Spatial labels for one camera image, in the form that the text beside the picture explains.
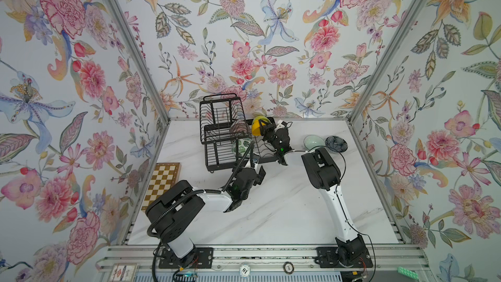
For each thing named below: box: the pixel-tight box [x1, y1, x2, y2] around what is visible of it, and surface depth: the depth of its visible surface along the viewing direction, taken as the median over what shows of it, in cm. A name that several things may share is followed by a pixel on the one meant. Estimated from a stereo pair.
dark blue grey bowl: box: [324, 135, 349, 153], surface depth 109 cm
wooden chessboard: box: [140, 161, 182, 213], surface depth 97 cm
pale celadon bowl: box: [303, 134, 326, 151], surface depth 107 cm
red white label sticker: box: [109, 263, 140, 282], surface depth 72 cm
